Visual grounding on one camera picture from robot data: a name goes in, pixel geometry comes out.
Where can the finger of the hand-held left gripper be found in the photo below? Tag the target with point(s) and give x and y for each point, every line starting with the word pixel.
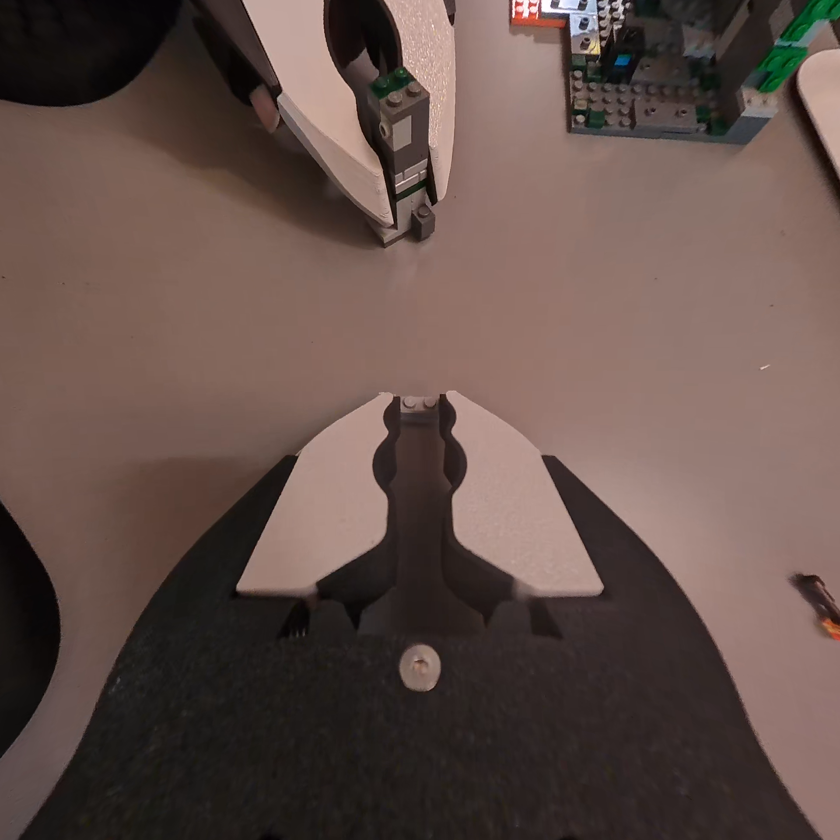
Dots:
pixel 308 98
pixel 436 65

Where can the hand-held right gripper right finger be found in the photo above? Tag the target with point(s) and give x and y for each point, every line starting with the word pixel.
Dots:
pixel 525 518

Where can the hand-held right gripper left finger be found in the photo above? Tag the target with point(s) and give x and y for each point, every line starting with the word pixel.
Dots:
pixel 315 518

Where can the grey brick pillar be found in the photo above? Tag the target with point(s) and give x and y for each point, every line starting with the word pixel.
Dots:
pixel 407 151

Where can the light grey small plate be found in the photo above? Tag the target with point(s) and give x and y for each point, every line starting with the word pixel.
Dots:
pixel 420 401

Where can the black quilted elbow pad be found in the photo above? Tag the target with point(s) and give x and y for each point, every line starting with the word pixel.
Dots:
pixel 72 46
pixel 23 623

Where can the person's left hand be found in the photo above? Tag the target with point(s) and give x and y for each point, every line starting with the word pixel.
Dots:
pixel 269 111

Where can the grey baseplate brick building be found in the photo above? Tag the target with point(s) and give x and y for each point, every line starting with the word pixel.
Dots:
pixel 656 85

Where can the small brown toy tool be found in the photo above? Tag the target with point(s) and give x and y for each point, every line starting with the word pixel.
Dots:
pixel 817 604

